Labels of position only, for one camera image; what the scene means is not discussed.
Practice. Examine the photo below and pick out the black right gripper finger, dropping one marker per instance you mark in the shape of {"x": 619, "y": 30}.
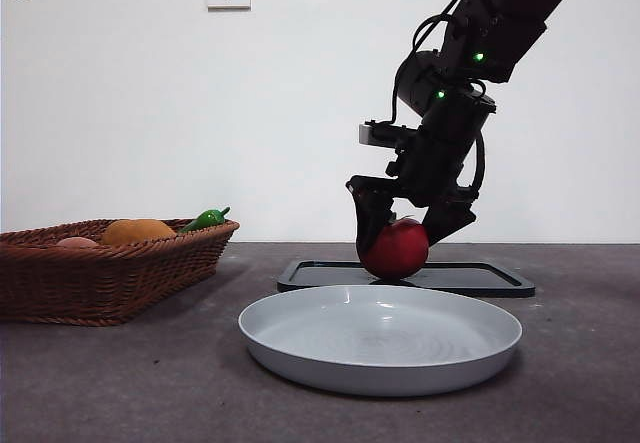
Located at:
{"x": 370, "y": 213}
{"x": 447, "y": 223}

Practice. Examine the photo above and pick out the red tomato with green stem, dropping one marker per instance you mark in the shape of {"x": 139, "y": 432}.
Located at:
{"x": 397, "y": 253}

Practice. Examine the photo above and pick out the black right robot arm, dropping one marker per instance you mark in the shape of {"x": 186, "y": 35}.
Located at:
{"x": 520, "y": 13}

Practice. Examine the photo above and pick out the black rectangular tray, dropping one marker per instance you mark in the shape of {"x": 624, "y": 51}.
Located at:
{"x": 475, "y": 277}

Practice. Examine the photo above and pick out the white round plate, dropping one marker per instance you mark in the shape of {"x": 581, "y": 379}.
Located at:
{"x": 380, "y": 343}

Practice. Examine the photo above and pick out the green chili pepper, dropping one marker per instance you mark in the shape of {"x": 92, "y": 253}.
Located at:
{"x": 202, "y": 221}

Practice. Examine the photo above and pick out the orange round fruit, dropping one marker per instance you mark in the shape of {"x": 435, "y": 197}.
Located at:
{"x": 137, "y": 231}

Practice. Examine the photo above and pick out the pale pink round vegetable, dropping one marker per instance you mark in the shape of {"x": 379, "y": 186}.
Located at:
{"x": 77, "y": 243}

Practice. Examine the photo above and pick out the brown wicker basket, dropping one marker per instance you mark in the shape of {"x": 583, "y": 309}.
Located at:
{"x": 100, "y": 283}

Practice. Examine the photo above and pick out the pale grey right wrist camera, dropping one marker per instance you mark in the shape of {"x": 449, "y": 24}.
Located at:
{"x": 367, "y": 134}

